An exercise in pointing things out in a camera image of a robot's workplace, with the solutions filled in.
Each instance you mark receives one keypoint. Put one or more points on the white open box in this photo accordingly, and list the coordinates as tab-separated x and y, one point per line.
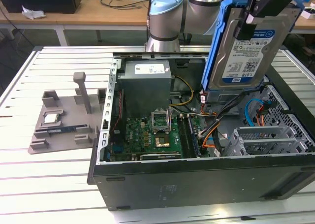
308	13

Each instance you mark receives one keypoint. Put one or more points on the crumpled white paper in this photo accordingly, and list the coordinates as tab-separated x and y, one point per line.
33	13

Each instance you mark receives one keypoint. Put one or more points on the grey power supply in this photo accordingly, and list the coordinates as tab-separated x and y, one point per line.
145	91

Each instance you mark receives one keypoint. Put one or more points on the hard disk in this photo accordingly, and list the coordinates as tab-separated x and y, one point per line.
246	66

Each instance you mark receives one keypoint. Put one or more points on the grey parts rack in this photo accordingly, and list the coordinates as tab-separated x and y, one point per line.
69	140

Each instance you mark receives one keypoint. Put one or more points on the metal disk bay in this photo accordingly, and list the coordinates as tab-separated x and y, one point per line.
258	135

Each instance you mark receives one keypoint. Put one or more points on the black PC case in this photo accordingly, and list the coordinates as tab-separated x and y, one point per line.
184	184

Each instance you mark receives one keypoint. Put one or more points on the green motherboard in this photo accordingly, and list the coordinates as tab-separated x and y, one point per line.
137	135

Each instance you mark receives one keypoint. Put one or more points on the installed RAM stick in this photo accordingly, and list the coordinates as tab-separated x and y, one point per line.
193	137

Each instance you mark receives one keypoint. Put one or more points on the black RAM slot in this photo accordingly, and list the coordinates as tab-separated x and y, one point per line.
183	137

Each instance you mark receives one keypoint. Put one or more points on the silver CPU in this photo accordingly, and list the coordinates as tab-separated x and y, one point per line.
51	118

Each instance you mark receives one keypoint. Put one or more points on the black expansion card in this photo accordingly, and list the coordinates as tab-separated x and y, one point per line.
160	156

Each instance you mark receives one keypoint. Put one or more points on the large black box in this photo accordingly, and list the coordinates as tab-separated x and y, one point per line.
37	0

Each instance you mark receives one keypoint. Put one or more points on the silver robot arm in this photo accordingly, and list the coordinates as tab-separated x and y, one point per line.
162	29

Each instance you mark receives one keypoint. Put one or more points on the metal drive cage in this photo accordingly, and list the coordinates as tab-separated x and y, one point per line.
221	97

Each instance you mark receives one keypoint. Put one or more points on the dark blue RAM stick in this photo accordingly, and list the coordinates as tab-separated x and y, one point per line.
62	130

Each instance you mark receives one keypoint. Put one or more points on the CPU socket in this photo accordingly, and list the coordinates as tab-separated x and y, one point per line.
162	141

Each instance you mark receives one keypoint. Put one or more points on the black waste basket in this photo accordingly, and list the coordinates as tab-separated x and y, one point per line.
185	38

